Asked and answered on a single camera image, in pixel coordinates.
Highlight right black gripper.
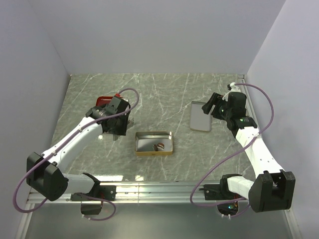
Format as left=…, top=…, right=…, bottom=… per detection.
left=201, top=93, right=232, bottom=121

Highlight metal tongs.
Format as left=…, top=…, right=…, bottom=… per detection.
left=113, top=118, right=135, bottom=141

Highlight round brown chocolate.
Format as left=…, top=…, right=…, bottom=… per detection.
left=157, top=143, right=164, bottom=150

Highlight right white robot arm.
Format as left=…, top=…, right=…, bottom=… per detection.
left=202, top=92, right=296, bottom=213

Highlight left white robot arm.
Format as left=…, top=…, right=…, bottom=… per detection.
left=26, top=95, right=131, bottom=201

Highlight red rectangular tray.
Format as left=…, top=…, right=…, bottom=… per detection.
left=96, top=96, right=113, bottom=106

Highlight grey tin lid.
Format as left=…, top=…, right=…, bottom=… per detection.
left=190, top=101, right=211, bottom=132

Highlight gold tin box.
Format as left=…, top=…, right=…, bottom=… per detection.
left=135, top=131, right=173, bottom=156

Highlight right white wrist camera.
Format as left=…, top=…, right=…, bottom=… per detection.
left=222, top=82, right=241, bottom=102

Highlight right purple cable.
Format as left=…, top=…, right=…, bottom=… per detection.
left=189, top=83, right=275, bottom=218

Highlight aluminium rail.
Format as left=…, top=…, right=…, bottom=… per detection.
left=27, top=181, right=257, bottom=204

